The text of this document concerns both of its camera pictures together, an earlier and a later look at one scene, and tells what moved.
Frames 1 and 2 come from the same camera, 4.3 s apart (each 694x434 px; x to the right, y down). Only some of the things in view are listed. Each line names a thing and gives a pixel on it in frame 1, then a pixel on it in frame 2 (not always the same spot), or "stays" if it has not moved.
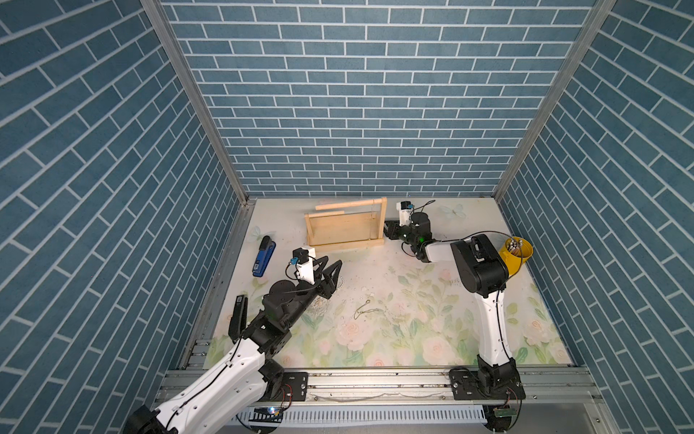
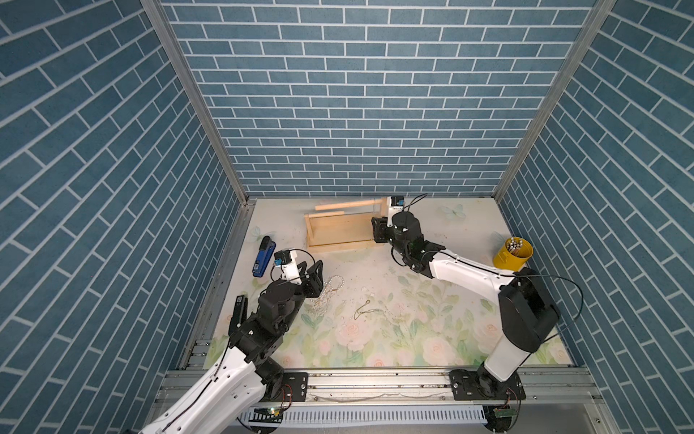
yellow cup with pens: (515, 251) stays
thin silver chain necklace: (367, 301) stays
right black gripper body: (398, 233) -> (382, 233)
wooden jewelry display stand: (338, 230) stays
